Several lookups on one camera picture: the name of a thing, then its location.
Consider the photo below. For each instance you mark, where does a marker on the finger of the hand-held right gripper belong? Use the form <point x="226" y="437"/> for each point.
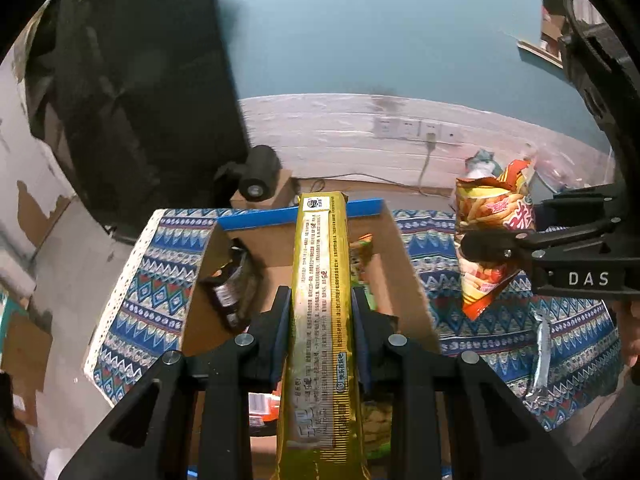
<point x="575" y="210"/>
<point x="495" y="249"/>

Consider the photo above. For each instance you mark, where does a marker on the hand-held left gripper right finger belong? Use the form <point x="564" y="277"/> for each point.
<point x="361" y="347"/>

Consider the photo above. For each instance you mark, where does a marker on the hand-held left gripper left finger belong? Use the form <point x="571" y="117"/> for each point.
<point x="282" y="340"/>

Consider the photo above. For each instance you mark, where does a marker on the red orange fries snack bag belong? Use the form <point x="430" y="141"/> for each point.
<point x="492" y="205"/>

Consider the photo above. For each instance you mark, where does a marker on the long gold snack box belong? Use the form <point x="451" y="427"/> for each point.
<point x="320" y="310"/>

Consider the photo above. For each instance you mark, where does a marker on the dark snack bag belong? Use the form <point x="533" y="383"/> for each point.
<point x="230" y="285"/>

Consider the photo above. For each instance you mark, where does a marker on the green and orange snack packet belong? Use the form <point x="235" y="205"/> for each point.
<point x="362" y="260"/>

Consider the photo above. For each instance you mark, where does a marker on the cardboard box with blue rim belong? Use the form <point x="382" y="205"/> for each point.
<point x="270" y="252"/>

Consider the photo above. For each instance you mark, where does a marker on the person's right hand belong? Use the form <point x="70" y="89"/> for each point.
<point x="631" y="335"/>

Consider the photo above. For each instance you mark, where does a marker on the clear plastic bag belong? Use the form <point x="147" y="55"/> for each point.
<point x="560" y="170"/>

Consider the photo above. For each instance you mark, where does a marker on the yellow green snack bag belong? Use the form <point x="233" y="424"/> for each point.
<point x="377" y="425"/>

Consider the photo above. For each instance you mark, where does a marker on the white and green snack bag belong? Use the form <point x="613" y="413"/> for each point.
<point x="482" y="162"/>

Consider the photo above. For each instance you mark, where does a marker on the silver snack packet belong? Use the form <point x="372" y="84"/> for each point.
<point x="542" y="355"/>

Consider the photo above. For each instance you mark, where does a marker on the blue patterned cloth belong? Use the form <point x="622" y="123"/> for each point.
<point x="145" y="300"/>

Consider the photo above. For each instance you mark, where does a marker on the wooden shelf board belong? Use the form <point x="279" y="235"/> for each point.
<point x="540" y="47"/>

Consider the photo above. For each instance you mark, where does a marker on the black cylindrical device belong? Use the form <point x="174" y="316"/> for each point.
<point x="260" y="170"/>

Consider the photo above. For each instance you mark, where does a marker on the flat cardboard pieces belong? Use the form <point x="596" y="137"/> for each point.
<point x="22" y="360"/>

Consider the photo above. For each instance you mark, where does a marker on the black chair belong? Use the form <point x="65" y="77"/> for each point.
<point x="140" y="85"/>

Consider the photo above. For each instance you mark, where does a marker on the black curved frame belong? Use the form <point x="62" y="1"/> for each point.
<point x="600" y="60"/>

